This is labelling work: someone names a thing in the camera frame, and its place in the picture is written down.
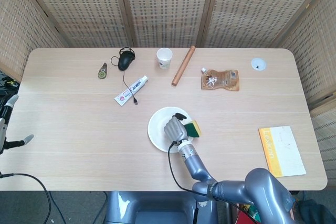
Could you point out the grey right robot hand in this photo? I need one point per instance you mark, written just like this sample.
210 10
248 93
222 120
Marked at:
174 128

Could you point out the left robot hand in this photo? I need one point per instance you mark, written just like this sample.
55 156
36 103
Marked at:
3 127

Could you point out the yellow green sponge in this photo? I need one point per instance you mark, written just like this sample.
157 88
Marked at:
193 129

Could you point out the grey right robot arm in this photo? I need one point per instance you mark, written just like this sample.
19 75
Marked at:
257 190

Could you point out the white round plate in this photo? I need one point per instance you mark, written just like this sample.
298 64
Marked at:
157 129

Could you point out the white toothpaste tube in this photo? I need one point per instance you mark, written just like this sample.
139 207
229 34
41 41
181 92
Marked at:
126 94

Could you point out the wooden rolling pin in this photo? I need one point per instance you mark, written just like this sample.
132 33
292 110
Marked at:
183 66

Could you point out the brown spouted drink pouch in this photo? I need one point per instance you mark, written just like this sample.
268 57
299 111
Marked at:
223 81

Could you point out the white floral paper cup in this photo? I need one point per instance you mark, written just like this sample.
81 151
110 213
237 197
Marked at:
164 60

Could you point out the grey robot torso base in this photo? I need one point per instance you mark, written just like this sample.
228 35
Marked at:
157 208

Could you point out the green correction tape dispenser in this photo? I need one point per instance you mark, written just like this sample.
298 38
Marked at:
102 72

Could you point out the woven folding screen panel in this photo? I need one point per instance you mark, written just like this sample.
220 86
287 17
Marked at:
78 6
168 6
257 6
315 51
23 24

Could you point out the red box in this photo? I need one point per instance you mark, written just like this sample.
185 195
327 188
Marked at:
245 216

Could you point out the yellow and white book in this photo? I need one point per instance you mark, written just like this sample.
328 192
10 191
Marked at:
286 153

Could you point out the dark bag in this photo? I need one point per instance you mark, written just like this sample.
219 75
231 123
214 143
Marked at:
312 211

